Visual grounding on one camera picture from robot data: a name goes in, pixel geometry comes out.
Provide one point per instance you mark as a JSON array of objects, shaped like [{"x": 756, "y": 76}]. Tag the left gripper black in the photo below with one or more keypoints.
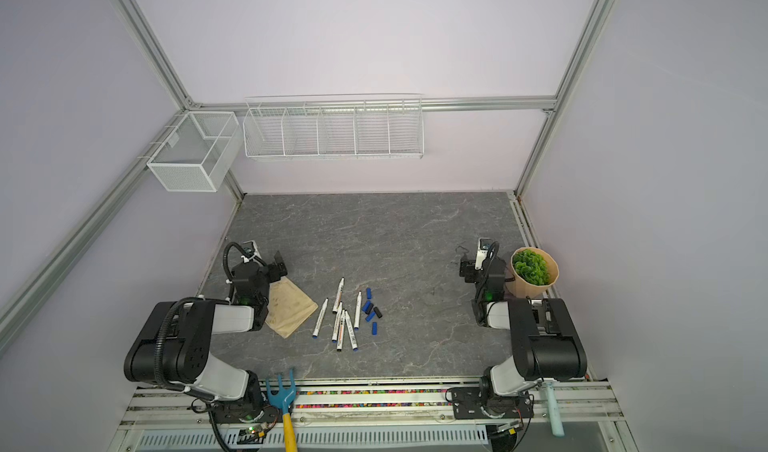
[{"x": 274, "y": 269}]

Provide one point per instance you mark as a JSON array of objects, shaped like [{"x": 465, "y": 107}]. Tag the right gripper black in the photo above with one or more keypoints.
[{"x": 470, "y": 269}]

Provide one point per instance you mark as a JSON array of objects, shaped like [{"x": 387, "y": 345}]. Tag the white marker pen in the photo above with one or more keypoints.
[
  {"x": 337, "y": 322},
  {"x": 338, "y": 296},
  {"x": 350, "y": 331},
  {"x": 319, "y": 321},
  {"x": 357, "y": 311},
  {"x": 339, "y": 344}
]

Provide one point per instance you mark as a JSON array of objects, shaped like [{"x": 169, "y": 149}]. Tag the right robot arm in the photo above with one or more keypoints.
[{"x": 544, "y": 341}]

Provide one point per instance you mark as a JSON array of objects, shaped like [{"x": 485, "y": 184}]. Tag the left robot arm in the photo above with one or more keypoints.
[{"x": 172, "y": 350}]

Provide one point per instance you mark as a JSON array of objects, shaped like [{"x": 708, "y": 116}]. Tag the beige cloth glove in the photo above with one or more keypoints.
[{"x": 289, "y": 307}]

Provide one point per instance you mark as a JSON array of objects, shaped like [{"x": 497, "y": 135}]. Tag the potted green plant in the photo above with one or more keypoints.
[{"x": 534, "y": 272}]

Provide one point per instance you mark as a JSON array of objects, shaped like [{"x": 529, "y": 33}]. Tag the white mesh cube basket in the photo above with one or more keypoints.
[{"x": 198, "y": 152}]

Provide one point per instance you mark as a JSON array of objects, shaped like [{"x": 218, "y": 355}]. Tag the light blue garden trowel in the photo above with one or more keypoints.
[{"x": 554, "y": 415}]

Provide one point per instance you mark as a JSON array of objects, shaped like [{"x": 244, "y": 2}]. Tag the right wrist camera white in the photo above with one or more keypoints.
[{"x": 483, "y": 247}]

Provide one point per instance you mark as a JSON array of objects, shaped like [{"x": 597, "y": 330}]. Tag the blue garden rake yellow handle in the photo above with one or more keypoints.
[{"x": 282, "y": 398}]

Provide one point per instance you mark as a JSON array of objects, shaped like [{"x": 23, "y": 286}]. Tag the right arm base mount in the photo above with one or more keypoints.
[{"x": 471, "y": 403}]

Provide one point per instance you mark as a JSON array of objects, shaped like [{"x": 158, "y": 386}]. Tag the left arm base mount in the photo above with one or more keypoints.
[{"x": 237, "y": 410}]

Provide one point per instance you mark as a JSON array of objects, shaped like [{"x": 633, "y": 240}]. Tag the white wire wall shelf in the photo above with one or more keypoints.
[{"x": 334, "y": 127}]

